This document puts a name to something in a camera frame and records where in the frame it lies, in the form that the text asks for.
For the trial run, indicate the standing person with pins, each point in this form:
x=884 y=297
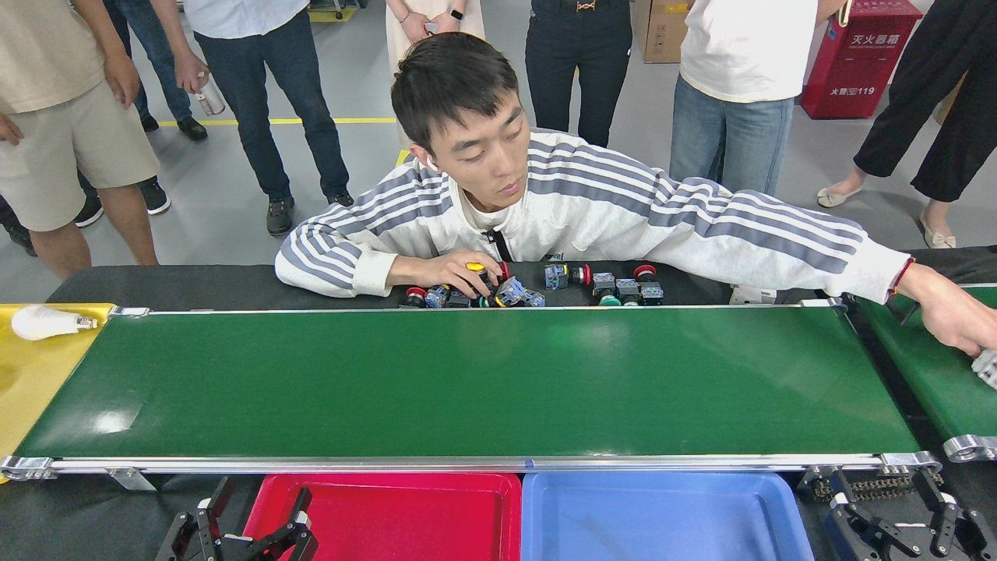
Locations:
x=257 y=93
x=740 y=47
x=472 y=23
x=156 y=199
x=958 y=93
x=62 y=117
x=156 y=47
x=576 y=62

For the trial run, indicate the red plastic tray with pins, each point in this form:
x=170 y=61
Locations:
x=389 y=522

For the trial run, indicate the seated person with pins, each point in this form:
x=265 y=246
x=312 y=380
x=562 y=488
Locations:
x=592 y=210

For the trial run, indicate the seated person's right hand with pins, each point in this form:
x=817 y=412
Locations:
x=444 y=269

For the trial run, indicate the seated person's left hand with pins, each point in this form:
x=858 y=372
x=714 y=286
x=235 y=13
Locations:
x=954 y=312

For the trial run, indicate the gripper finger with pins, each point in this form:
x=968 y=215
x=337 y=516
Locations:
x=204 y=530
x=962 y=534
x=845 y=538
x=300 y=534

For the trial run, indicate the white light bulb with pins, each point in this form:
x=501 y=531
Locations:
x=43 y=322

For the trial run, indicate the yellow button switch part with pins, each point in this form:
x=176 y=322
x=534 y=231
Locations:
x=475 y=266

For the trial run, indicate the short green conveyor belt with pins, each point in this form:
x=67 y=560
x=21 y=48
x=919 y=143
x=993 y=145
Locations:
x=935 y=389

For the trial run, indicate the red fire extinguisher box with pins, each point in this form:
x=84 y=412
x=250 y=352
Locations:
x=857 y=70

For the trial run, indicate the brown cardboard box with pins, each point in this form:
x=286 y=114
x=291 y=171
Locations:
x=662 y=35

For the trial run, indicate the blue plastic tray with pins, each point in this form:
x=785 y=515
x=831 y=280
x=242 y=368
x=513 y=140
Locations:
x=662 y=522

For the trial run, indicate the long green conveyor belt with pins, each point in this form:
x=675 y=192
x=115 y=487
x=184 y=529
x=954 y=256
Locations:
x=467 y=382

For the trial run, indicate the standing person's right hand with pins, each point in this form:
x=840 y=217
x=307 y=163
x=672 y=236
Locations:
x=191 y=72

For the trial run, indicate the yellow plastic tray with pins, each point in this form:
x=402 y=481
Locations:
x=39 y=389

